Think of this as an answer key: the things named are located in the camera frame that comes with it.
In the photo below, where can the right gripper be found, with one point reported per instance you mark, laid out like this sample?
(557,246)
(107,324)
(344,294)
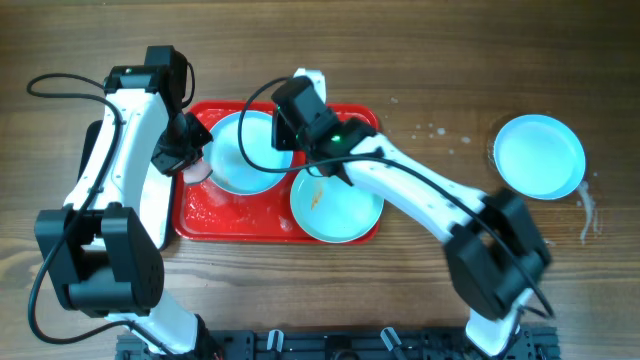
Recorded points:
(291,129)

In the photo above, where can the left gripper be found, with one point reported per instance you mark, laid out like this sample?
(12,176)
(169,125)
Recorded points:
(176,157)

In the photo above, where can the pink sponge with green scourer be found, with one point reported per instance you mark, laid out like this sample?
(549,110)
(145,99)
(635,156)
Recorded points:
(197,172)

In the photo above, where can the light blue plate with sauce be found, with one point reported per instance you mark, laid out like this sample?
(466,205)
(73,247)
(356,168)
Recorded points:
(329,210)

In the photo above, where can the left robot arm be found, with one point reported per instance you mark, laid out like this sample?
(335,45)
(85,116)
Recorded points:
(96,251)

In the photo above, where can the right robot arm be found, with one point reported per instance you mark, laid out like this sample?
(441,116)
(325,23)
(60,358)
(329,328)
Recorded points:
(494,251)

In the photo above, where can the red plastic tray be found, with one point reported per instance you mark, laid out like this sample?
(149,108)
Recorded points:
(207,213)

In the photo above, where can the black tray with soapy water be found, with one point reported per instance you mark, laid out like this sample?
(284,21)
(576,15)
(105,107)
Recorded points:
(156,197)

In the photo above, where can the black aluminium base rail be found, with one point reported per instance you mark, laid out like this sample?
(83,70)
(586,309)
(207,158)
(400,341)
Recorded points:
(529,343)

